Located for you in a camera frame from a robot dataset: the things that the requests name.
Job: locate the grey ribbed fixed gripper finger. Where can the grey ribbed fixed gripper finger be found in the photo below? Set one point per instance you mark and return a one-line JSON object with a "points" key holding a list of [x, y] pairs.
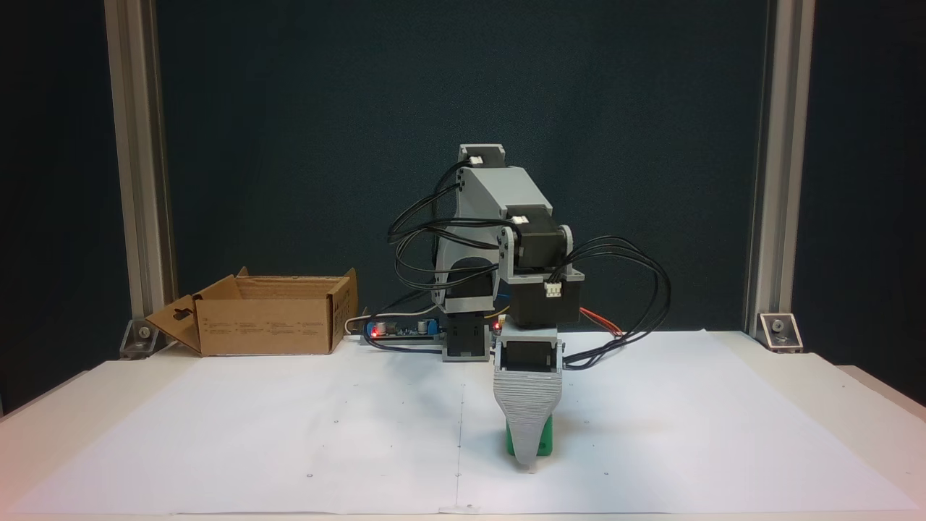
{"points": [[528, 405]]}

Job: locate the green dice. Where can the green dice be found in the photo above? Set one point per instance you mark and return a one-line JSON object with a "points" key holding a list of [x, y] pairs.
{"points": [[548, 438]]}

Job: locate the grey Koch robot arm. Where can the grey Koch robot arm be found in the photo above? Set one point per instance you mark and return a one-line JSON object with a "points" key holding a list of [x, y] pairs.
{"points": [[499, 192]]}

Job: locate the blue circuit board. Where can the blue circuit board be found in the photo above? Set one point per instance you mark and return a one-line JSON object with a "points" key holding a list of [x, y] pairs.
{"points": [[387, 331]]}

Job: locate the open cardboard box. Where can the open cardboard box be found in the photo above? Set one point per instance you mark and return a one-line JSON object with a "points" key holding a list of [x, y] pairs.
{"points": [[268, 329]]}

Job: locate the metal corner bracket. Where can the metal corner bracket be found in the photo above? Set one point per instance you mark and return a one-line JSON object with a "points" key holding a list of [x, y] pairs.
{"points": [[143, 334], [780, 331]]}

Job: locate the aluminium frame post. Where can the aluminium frame post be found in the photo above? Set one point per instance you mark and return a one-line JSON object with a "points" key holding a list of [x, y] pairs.
{"points": [[137, 159], [785, 159]]}

